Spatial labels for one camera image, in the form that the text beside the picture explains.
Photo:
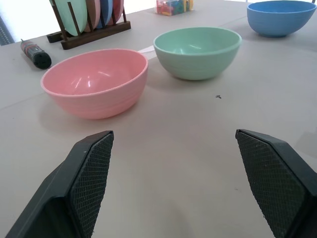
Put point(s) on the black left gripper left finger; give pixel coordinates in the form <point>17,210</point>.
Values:
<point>62,188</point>

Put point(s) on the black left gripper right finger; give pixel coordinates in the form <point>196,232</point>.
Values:
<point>280,178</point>

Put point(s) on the pink plastic bowl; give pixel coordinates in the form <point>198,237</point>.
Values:
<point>99,81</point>

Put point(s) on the black cylindrical device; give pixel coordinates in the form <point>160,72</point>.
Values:
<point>36,54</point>

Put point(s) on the green plastic bowl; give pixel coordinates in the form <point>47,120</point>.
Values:
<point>195,52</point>

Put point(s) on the dark wooden plate rack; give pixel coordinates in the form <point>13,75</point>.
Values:
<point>96,34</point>

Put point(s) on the blue plastic bowl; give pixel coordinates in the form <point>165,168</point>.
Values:
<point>280,17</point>

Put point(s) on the white tape strip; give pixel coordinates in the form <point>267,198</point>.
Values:
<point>146,50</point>

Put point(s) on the grey perforated chair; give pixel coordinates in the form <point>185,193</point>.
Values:
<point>5,33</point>

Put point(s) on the green plastic plate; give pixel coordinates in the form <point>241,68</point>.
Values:
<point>70,15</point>

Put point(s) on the pink plastic plate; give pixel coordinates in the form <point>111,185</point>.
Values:
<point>95,12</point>

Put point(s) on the blue plastic plate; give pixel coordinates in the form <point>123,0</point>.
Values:
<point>105,11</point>

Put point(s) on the red plastic plate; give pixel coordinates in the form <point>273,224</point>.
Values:
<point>117,10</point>

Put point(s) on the clear box of colourful pieces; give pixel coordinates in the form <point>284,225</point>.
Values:
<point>173,6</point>

